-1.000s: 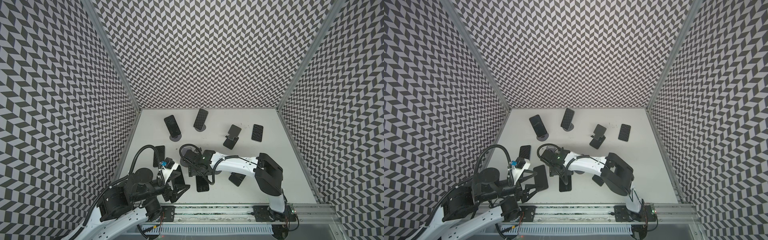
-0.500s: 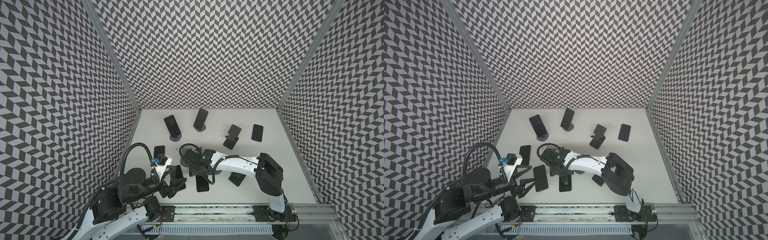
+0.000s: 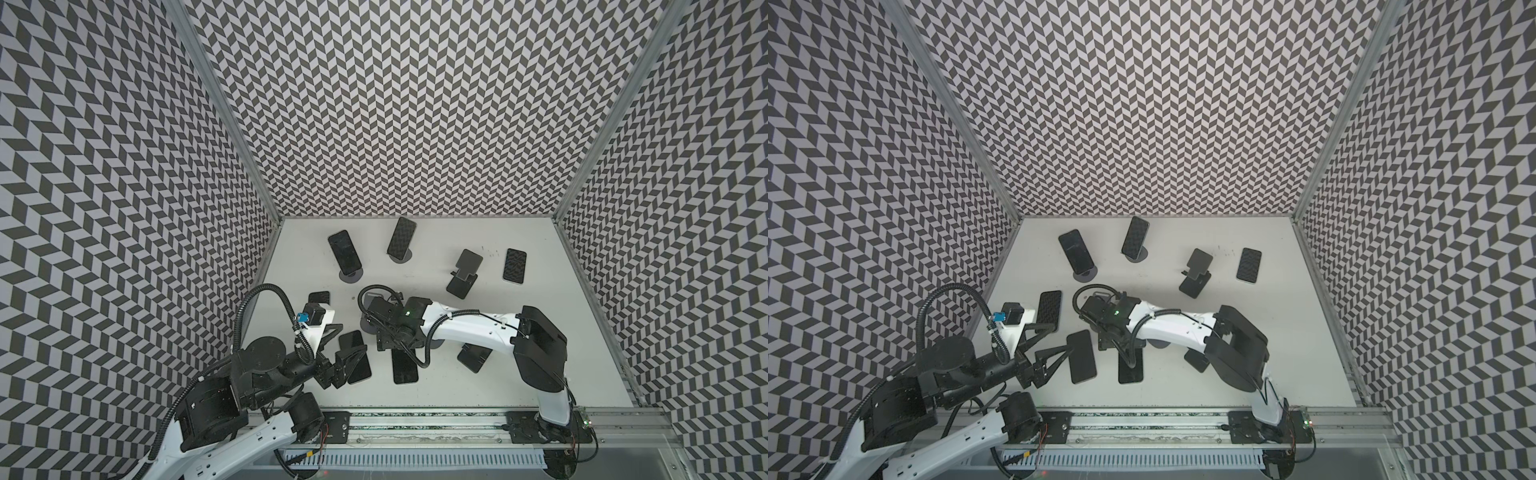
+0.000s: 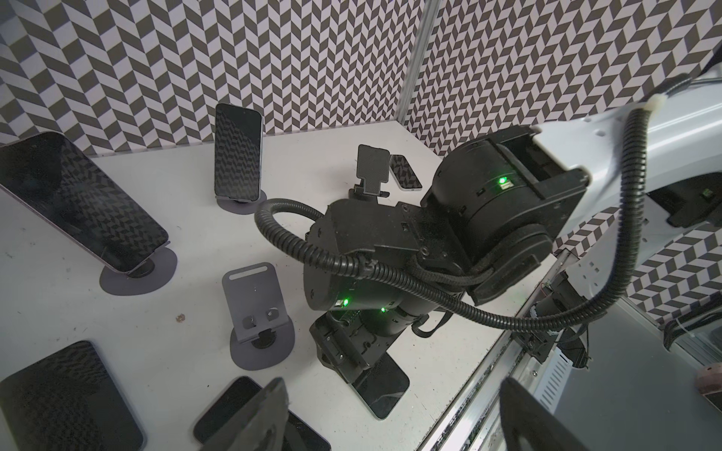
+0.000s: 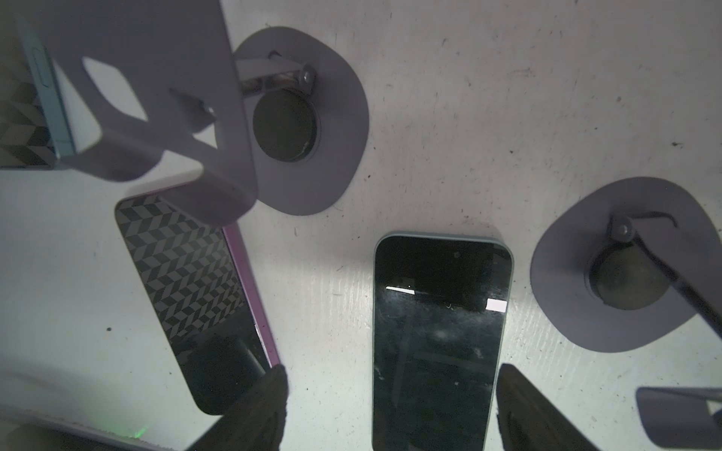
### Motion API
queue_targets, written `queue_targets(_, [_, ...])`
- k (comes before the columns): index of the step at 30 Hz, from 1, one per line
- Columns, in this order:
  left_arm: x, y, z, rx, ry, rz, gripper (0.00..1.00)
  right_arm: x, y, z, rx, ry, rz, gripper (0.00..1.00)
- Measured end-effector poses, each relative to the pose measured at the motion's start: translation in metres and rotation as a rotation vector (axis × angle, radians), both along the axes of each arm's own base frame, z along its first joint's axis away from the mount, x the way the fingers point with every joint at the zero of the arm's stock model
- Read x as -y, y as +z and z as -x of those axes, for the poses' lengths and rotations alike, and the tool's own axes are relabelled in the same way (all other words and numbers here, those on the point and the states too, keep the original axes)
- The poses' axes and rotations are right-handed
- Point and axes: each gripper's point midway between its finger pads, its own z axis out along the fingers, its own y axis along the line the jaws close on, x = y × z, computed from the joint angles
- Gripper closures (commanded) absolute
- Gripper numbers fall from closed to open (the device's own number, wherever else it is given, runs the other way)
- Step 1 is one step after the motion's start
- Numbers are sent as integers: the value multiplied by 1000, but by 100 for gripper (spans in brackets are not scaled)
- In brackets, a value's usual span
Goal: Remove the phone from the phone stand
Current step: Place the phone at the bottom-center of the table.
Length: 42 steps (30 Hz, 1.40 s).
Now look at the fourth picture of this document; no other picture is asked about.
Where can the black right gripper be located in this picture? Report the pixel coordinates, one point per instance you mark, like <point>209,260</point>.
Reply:
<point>346,344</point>

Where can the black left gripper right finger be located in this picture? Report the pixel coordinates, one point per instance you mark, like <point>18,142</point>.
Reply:
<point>527,425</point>

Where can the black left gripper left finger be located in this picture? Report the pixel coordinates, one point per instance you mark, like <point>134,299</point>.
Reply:
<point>259,425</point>

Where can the teal-edged phone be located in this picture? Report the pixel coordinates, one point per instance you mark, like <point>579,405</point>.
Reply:
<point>237,153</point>
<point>69,401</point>

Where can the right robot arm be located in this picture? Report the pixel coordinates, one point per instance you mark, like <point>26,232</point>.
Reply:
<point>495,207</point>

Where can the grey round stand near left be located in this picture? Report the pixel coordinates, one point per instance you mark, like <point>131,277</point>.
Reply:
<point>263,333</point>

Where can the grey round stand middle back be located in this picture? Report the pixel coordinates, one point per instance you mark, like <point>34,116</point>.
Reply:
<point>239,207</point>

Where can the black flat stand back right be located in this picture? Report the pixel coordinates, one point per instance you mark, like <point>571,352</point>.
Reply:
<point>372,169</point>

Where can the grey round stand far-left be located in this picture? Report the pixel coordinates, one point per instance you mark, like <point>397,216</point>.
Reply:
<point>150,276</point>

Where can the purple-edged phone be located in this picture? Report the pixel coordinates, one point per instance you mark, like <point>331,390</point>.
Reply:
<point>56,180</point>

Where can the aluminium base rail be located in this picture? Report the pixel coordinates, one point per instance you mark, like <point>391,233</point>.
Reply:
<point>472,420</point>

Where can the aluminium corner post right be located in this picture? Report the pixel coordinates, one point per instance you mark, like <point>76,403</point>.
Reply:
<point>423,37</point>

